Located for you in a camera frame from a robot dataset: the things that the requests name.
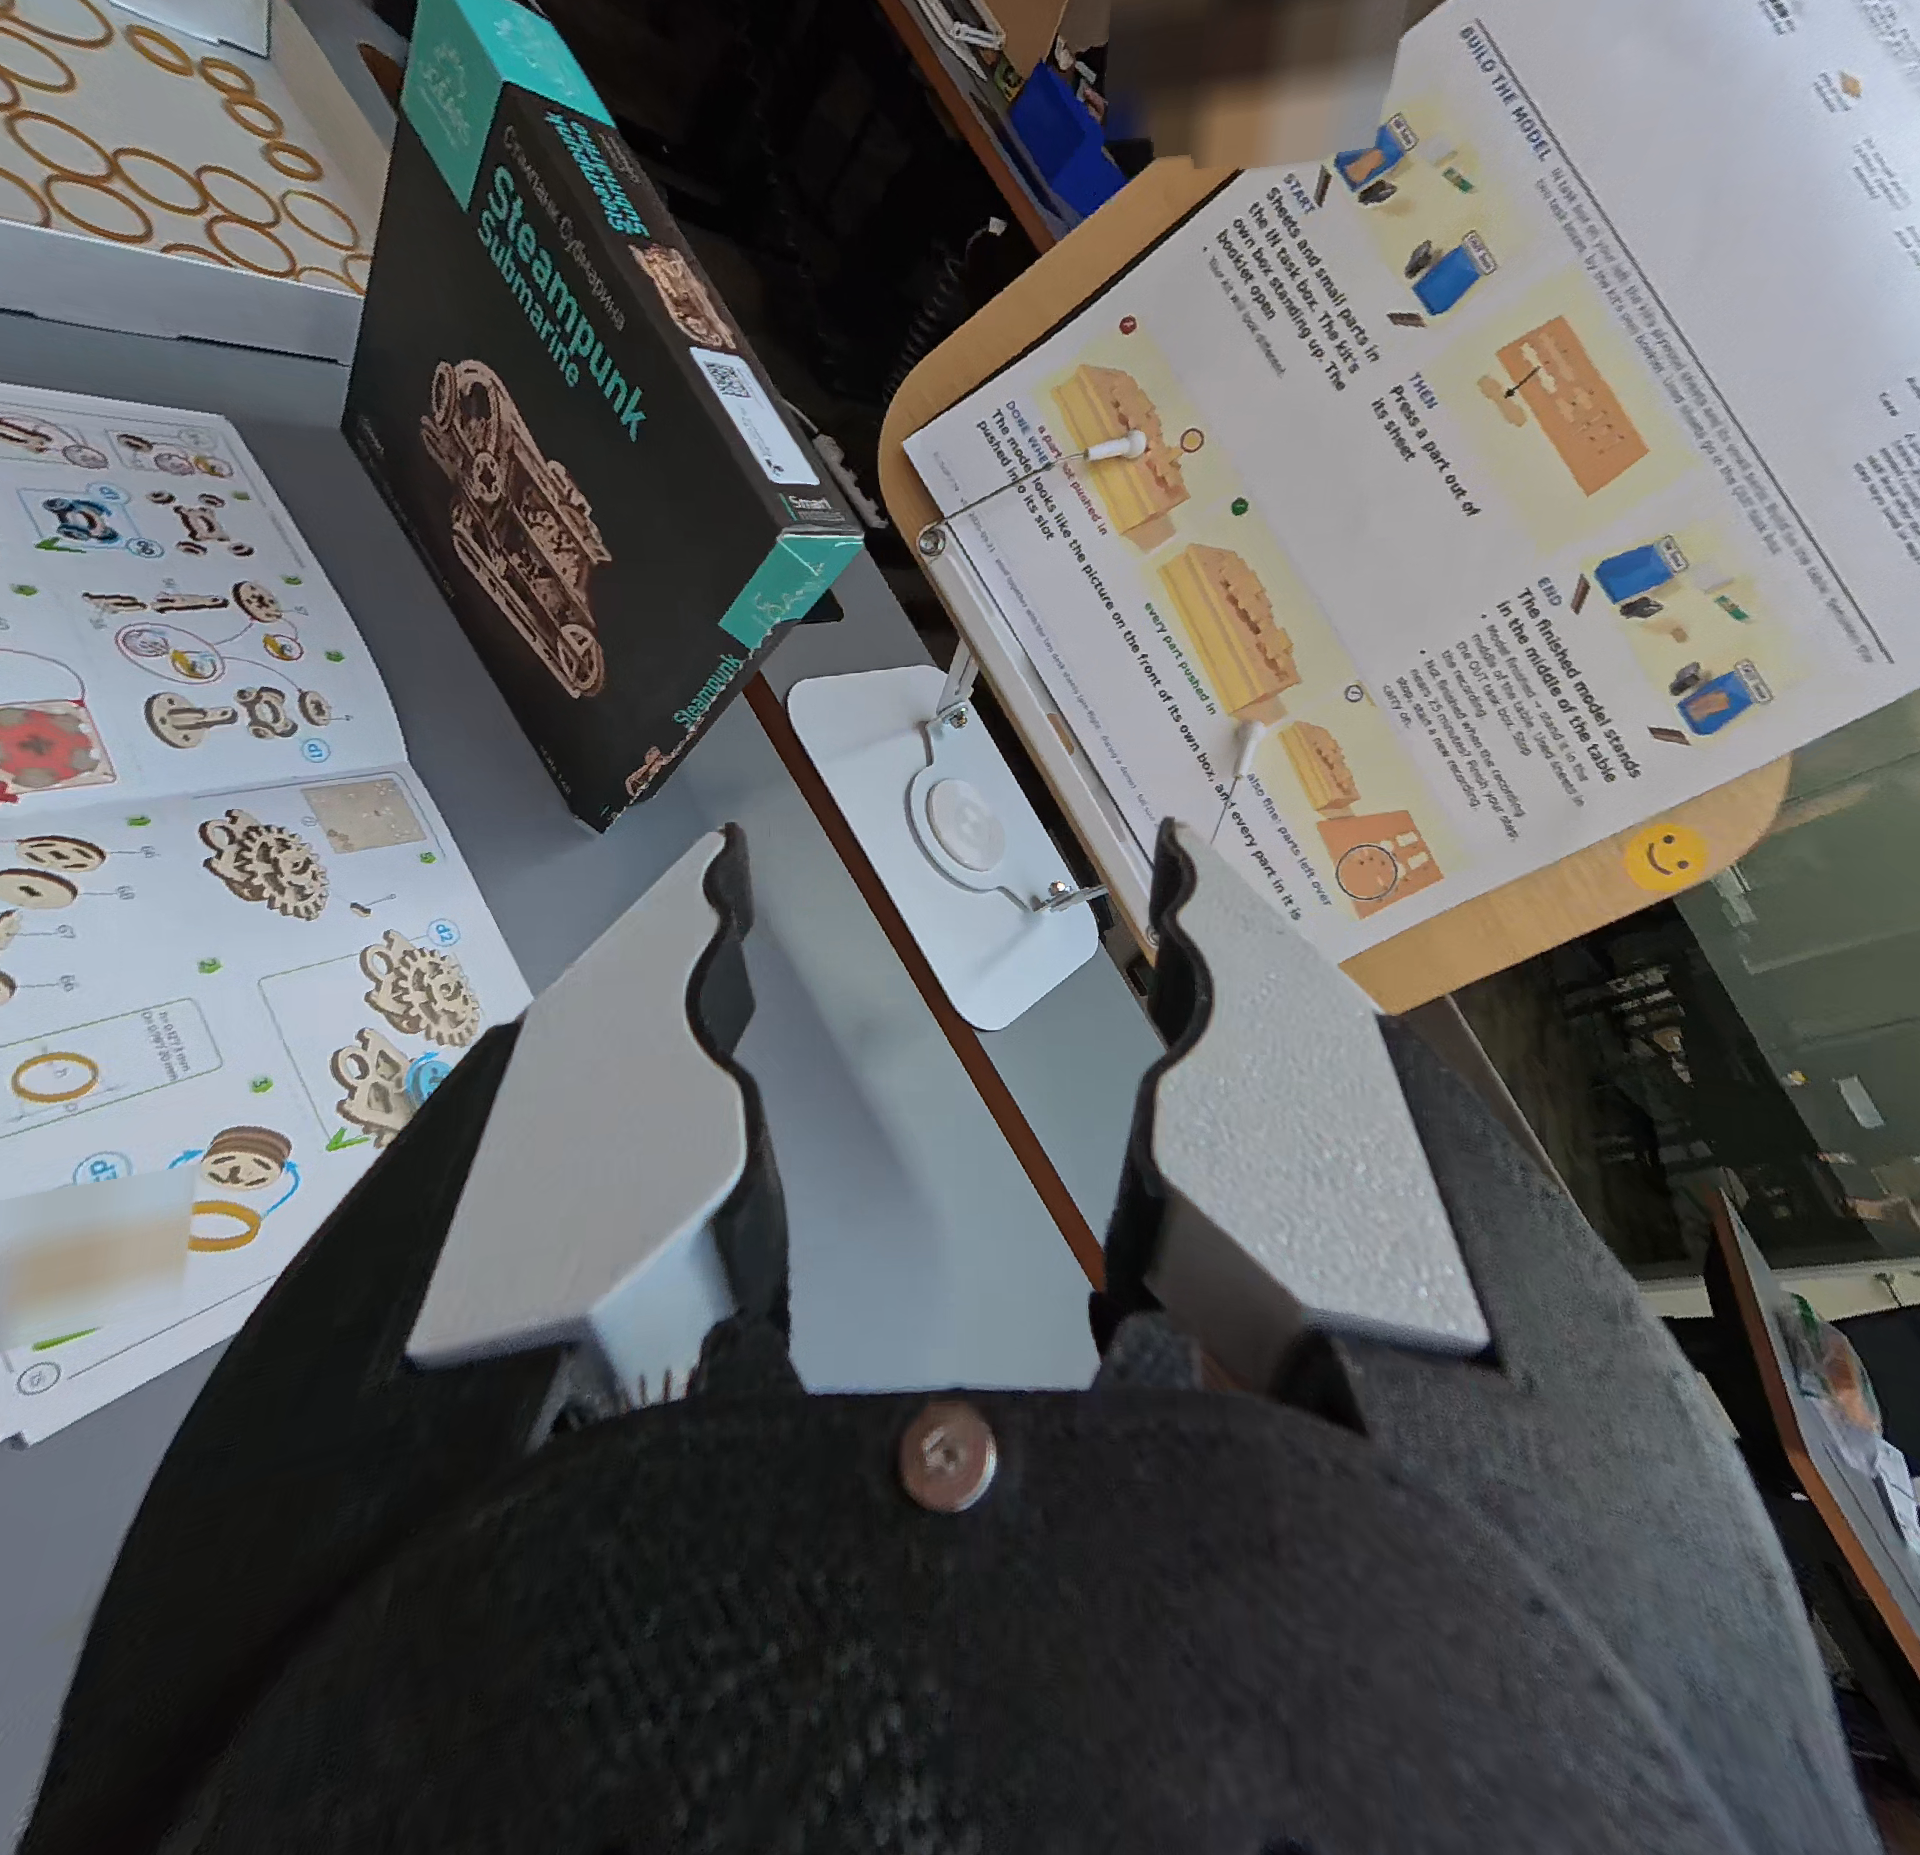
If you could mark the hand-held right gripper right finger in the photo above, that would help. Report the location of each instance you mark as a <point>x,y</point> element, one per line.
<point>1292,1150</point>

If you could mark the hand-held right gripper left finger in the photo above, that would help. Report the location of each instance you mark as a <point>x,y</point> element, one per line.
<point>600,1119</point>

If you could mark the dark model kit box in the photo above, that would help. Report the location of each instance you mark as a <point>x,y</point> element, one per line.
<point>525,430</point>

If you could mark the wooden document board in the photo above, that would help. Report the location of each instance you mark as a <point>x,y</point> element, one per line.
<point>1577,927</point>

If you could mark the assembly instruction booklet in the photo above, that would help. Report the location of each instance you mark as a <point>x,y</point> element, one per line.
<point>226,866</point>

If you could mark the white metal stand base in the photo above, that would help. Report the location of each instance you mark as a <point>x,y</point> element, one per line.
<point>884,745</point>

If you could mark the yellow smiley sticker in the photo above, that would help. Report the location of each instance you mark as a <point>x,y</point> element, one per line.
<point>1667,860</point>

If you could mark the printed task instruction sheet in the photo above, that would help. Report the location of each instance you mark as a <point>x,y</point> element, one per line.
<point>1500,385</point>

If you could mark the white cardboard box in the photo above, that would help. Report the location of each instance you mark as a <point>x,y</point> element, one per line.
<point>164,322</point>

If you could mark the blue storage bin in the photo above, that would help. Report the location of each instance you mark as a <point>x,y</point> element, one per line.
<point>1057,138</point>

